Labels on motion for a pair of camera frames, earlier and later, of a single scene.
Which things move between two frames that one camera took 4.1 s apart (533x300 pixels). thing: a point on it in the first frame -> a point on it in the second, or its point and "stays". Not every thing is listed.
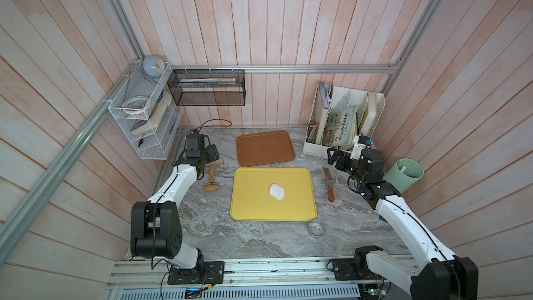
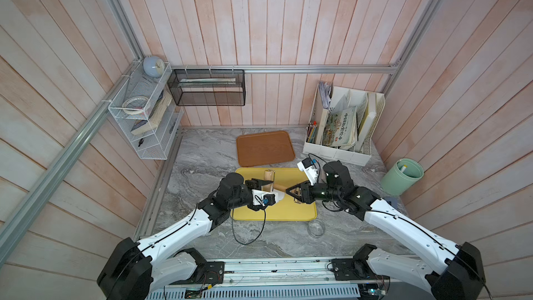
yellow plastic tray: x=273 y=194 stays
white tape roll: x=134 y=105 stays
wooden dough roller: x=212 y=186 -> x=269 y=176
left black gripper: x=212 y=151 -> x=255 y=183
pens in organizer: x=311 y=132 stays
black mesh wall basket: x=208 y=87 stays
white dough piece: x=277 y=192 stays
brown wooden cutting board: x=264 y=148 stays
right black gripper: x=345 y=158 -> x=300 y=185
